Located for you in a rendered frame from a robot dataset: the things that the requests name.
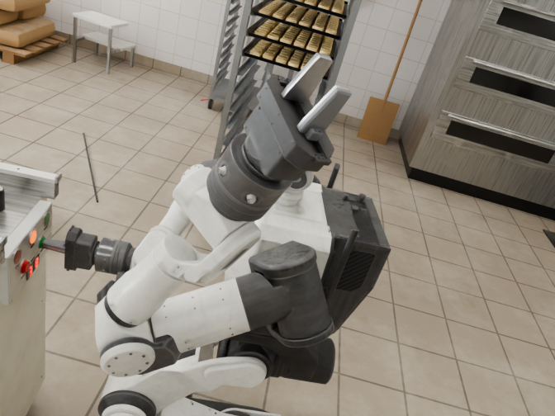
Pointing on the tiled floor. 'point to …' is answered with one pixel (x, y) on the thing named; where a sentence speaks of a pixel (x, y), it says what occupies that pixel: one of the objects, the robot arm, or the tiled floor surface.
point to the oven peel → (384, 120)
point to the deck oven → (488, 106)
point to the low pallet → (10, 54)
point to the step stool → (101, 35)
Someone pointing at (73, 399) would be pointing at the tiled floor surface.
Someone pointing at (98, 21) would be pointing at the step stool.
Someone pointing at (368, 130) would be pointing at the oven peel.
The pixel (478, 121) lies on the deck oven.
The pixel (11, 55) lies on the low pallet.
